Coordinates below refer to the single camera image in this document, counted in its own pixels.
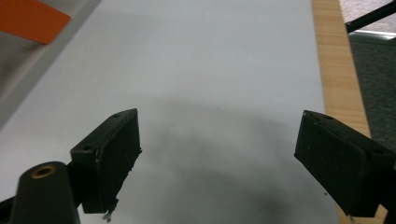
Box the black metal stand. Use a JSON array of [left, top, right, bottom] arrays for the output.
[[344, 0, 396, 35]]

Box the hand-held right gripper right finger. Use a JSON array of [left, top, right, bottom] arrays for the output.
[[293, 109, 396, 218]]

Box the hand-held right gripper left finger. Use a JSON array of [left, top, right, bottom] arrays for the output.
[[69, 107, 143, 217]]

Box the metal floor rail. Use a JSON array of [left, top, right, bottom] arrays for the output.
[[347, 30, 396, 44]]

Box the white two-tier shoe rack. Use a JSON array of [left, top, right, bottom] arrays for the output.
[[0, 0, 105, 131]]

